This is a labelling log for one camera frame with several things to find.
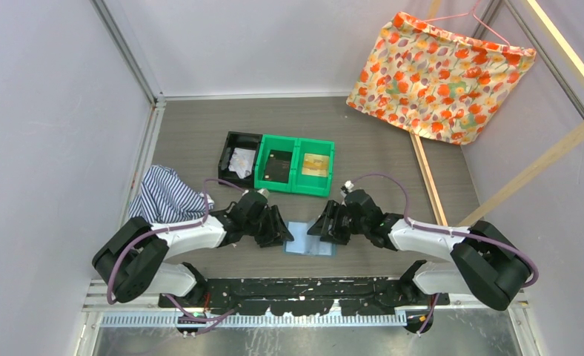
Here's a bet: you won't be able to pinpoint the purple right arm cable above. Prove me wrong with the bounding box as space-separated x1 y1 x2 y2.
343 171 540 290

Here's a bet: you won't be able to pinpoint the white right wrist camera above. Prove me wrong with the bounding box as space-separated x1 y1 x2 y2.
341 180 354 197

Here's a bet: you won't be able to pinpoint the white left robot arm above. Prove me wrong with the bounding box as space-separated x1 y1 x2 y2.
92 189 294 307

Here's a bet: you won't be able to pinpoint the gold credit card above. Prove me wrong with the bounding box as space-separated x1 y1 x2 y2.
302 153 330 177

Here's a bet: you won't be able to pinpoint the black credit card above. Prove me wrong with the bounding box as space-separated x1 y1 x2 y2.
264 150 293 184

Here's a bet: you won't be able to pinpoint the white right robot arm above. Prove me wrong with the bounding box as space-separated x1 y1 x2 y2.
307 189 534 311

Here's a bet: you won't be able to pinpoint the green bin with gold card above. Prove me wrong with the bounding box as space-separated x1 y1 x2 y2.
291 138 335 197

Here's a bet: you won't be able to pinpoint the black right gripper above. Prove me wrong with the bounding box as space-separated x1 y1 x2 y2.
308 200 368 245

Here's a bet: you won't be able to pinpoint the white cards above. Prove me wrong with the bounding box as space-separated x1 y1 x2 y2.
228 148 256 179

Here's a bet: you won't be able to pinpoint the blue striped cloth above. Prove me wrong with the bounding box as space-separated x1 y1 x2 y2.
127 165 214 223

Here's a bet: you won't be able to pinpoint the blue card holder wallet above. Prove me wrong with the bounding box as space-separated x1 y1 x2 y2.
283 222 336 257

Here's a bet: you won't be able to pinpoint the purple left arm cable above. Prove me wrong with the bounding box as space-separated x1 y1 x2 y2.
105 177 249 306

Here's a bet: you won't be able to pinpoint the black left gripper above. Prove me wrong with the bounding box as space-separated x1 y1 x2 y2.
244 205 293 248

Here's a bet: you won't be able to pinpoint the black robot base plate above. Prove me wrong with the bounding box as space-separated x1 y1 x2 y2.
176 277 432 317

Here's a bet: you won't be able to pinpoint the green bin with black card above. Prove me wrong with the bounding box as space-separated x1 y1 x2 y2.
254 134 298 193

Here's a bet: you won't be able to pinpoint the floral orange fabric bag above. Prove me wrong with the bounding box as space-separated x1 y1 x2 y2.
346 12 537 145

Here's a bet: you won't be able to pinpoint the black plastic bin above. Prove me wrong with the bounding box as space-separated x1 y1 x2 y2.
218 131 262 188

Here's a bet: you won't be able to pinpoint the wooden frame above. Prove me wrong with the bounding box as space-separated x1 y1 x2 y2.
399 0 584 229

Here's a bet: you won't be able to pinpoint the pink wire hanger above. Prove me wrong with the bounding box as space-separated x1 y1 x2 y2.
425 0 511 47

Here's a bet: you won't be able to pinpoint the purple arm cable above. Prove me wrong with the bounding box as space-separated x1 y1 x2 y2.
105 177 249 306
343 171 540 290

